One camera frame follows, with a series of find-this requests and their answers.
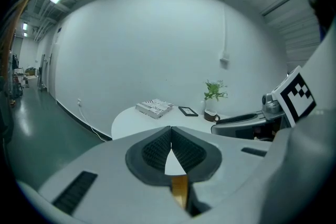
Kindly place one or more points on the wooden drawer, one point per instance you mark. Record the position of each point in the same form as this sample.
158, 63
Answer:
179, 189

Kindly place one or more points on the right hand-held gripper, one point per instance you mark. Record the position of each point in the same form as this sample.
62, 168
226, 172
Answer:
295, 97

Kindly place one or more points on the black picture frame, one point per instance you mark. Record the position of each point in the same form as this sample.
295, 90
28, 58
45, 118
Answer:
188, 111

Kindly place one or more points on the white curved table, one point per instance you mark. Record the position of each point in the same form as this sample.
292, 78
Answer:
126, 126

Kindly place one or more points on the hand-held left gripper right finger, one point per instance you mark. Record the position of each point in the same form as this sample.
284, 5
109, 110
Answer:
231, 165

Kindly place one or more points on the person's right forearm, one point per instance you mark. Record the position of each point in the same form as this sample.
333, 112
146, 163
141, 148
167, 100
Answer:
323, 65

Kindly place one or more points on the printed flat box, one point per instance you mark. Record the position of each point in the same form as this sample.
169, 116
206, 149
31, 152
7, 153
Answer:
155, 108

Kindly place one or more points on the green plant in white vase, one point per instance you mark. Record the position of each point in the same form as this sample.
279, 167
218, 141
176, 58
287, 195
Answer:
214, 91

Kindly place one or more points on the brown and white mug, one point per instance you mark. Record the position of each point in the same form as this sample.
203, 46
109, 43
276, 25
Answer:
210, 115

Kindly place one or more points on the white wall junction box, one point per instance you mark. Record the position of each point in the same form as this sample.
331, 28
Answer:
224, 60

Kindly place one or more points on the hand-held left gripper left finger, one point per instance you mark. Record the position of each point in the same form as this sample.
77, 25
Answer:
105, 178

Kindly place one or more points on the white wall socket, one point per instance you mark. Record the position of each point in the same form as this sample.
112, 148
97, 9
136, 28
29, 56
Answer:
79, 103

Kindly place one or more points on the white wall conduit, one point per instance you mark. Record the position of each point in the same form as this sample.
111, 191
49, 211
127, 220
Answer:
225, 34

